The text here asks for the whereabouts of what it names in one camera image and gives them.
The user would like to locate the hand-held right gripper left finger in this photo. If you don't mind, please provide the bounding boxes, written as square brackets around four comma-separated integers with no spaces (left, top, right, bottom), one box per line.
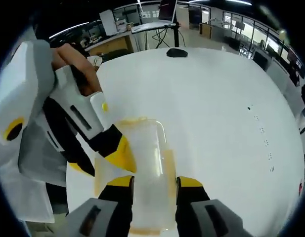
[65,175,135,237]

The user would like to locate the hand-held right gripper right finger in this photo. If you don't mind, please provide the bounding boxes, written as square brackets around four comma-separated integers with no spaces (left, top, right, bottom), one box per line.
[175,175,254,237]

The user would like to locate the clear plastic food container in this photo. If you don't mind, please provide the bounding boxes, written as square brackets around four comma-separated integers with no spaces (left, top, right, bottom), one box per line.
[92,116,177,236]

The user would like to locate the person's left hand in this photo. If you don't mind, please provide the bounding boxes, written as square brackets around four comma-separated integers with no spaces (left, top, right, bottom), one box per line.
[54,43,103,96]

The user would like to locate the wooden counter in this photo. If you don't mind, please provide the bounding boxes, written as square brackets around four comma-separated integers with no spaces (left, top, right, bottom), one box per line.
[88,32,133,57]

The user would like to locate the white cloth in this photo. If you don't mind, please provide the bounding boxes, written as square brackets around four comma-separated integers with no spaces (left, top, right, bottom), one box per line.
[0,160,56,224]

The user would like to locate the white board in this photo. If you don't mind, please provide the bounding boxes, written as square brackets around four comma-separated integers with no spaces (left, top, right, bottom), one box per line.
[99,9,118,37]

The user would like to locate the white standing desk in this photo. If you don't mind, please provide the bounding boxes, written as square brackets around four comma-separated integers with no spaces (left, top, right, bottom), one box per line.
[131,21,180,48]

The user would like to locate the black oval object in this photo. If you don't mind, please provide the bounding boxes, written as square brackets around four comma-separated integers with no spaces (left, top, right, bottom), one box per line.
[166,48,188,58]

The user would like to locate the open laptop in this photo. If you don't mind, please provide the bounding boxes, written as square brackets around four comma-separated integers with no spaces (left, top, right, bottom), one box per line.
[158,0,178,27]

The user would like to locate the black monitor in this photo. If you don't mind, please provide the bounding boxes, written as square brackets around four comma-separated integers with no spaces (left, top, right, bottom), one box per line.
[253,50,267,68]

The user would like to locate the black hanging cables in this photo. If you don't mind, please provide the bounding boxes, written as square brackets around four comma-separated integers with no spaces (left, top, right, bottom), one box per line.
[152,27,176,49]

